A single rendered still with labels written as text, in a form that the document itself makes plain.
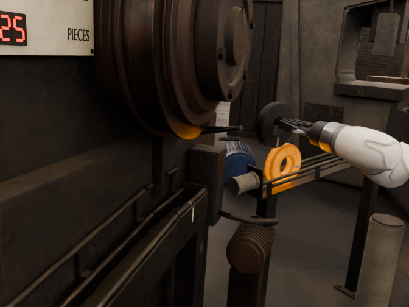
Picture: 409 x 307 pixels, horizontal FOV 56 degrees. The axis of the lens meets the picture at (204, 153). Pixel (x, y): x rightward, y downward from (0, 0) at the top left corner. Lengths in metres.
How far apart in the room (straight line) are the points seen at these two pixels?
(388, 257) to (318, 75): 2.22
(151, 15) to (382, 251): 1.21
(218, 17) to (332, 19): 2.83
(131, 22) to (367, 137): 0.66
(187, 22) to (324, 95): 2.87
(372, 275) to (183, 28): 1.21
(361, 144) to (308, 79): 2.53
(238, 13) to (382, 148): 0.50
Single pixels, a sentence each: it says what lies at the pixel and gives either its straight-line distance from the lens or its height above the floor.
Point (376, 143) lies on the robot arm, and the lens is 1.07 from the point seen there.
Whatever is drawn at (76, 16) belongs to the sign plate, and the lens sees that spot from 0.74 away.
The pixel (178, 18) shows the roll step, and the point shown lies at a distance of 0.74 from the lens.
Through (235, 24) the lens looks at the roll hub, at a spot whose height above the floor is 1.14.
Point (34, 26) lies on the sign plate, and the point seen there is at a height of 1.10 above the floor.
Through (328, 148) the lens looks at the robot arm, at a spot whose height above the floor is 0.84.
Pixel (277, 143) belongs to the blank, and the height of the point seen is 0.80.
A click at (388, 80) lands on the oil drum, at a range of 5.59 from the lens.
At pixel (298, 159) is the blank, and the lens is 1.42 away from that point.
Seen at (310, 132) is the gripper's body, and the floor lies 0.87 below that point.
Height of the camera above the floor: 1.08
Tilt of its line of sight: 15 degrees down
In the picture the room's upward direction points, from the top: 4 degrees clockwise
